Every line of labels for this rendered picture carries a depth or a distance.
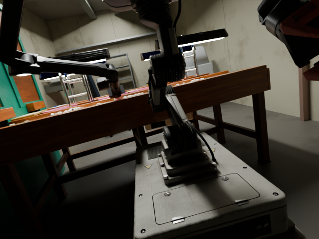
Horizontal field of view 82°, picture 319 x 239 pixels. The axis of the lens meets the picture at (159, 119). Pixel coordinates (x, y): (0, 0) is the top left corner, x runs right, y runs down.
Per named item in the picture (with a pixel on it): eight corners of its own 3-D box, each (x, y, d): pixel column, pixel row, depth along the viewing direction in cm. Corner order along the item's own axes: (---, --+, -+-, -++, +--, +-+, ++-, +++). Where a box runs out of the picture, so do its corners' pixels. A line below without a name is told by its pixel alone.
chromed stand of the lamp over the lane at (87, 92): (96, 115, 132) (76, 51, 122) (67, 122, 127) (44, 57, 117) (97, 112, 150) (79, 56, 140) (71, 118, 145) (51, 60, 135)
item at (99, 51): (110, 57, 127) (107, 47, 125) (9, 76, 112) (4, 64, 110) (110, 59, 134) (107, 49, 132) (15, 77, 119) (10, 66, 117)
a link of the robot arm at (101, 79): (116, 72, 98) (111, 64, 103) (95, 78, 95) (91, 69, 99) (120, 89, 107) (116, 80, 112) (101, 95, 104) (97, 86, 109)
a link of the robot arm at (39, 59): (20, 63, 74) (20, 50, 80) (21, 75, 77) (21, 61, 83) (120, 72, 98) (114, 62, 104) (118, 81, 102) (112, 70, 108)
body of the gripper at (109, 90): (107, 90, 116) (105, 82, 109) (122, 86, 118) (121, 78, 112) (109, 98, 113) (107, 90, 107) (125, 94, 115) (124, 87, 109)
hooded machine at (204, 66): (219, 104, 392) (210, 41, 363) (194, 110, 388) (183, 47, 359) (207, 100, 457) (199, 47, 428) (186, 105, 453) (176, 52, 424)
